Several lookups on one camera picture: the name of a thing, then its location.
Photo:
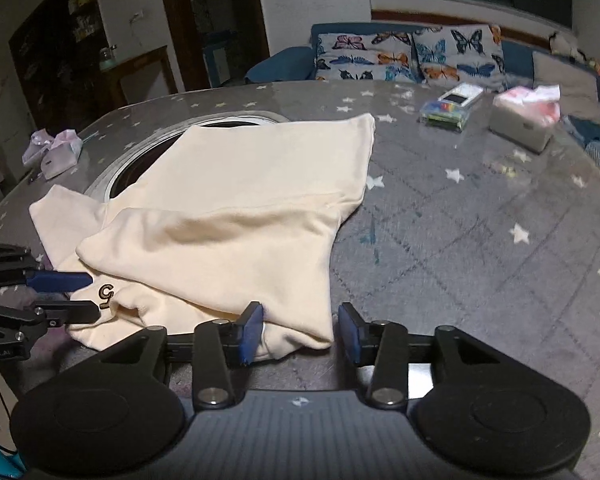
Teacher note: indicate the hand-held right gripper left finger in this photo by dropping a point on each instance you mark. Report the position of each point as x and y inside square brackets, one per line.
[250, 335]

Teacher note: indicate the blue sofa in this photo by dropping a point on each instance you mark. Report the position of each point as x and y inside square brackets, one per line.
[280, 65]

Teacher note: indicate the dark shelf cabinet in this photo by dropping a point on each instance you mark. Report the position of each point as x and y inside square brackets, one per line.
[55, 35]

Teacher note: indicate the round black induction cooktop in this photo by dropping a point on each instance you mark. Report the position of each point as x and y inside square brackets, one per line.
[130, 172]

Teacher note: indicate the cream fleece garment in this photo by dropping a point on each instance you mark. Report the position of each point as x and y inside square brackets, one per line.
[230, 200]

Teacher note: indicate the white tissue box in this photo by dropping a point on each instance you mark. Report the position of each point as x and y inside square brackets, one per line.
[525, 120]

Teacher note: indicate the black and white plush toy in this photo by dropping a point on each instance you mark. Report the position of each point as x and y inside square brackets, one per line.
[562, 45]

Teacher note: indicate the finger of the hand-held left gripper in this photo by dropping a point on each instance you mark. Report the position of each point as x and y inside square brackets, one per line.
[75, 312]
[65, 281]

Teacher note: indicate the grey star-printed tablecloth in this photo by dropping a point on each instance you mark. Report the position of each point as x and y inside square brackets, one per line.
[455, 235]

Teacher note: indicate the dark wooden door frame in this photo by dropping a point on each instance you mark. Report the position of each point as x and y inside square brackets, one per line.
[260, 10]

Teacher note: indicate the white wall socket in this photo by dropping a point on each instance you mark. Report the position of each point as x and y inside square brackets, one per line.
[137, 16]

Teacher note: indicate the white remote control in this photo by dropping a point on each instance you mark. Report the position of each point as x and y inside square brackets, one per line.
[462, 94]

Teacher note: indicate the clear box of coloured items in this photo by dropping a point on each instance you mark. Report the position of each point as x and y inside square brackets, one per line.
[445, 114]

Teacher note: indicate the wooden desk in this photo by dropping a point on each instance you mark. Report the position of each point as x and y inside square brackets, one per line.
[140, 60]

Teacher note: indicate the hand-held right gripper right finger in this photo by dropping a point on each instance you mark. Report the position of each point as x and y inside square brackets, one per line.
[352, 332]

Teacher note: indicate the pink tissue pack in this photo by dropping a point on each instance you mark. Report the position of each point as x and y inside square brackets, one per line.
[34, 150]
[60, 157]

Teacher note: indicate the small pale jar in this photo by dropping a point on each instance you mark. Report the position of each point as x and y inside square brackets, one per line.
[106, 58]

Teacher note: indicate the grey pillow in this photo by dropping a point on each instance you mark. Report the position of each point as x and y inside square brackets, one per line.
[570, 75]

